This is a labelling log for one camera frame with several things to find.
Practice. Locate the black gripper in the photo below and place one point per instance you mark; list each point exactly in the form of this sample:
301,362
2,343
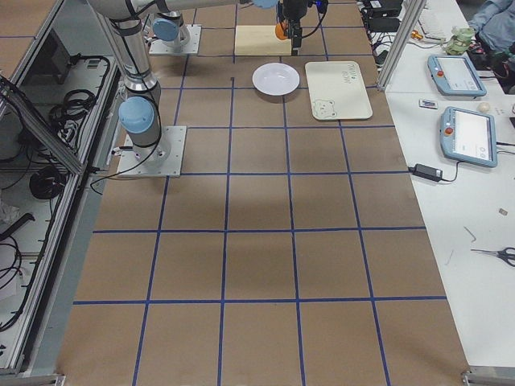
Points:
293,11

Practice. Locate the orange fruit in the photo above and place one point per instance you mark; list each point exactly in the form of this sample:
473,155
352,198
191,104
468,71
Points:
280,31

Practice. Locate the white round plate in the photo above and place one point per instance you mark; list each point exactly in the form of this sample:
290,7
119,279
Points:
275,79

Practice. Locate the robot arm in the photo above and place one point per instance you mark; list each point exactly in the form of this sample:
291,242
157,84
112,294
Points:
166,7
139,114

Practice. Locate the cream bear tray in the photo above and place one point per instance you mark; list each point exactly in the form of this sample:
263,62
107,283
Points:
337,91

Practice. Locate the bamboo cutting board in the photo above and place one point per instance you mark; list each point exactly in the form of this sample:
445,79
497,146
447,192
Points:
259,40

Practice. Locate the small white box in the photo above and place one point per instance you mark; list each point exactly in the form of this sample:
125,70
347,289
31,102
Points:
427,104

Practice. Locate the upper teach pendant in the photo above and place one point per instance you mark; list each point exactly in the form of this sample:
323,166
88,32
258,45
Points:
455,76

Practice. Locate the teach pendant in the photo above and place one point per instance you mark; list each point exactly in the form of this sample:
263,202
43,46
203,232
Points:
455,76
468,136

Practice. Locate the black power adapter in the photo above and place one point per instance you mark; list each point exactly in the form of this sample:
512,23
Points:
426,172

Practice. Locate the lower teach pendant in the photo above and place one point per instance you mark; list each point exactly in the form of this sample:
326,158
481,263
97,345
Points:
468,136

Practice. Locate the equipment rack left side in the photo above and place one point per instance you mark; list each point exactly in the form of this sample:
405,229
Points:
59,83

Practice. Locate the black scissors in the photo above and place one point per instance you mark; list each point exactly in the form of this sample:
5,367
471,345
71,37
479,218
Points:
505,254

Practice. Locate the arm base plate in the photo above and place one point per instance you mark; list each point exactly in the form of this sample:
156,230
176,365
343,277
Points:
177,40
164,160

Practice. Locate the aluminium frame post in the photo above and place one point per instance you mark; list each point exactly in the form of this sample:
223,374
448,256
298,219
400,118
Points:
412,11

